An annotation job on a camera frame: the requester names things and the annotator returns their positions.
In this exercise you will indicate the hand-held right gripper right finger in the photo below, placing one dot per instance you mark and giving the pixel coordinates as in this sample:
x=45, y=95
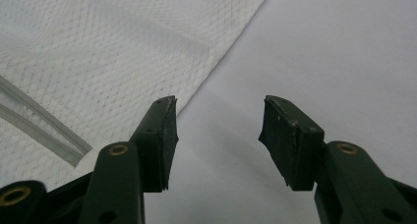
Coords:
x=295, y=145

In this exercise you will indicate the white mesh laundry bag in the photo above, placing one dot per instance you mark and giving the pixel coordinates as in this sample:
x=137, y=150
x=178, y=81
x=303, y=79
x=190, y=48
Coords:
x=98, y=53

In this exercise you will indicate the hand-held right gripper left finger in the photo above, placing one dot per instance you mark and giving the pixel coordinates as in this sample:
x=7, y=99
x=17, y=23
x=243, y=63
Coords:
x=154, y=145

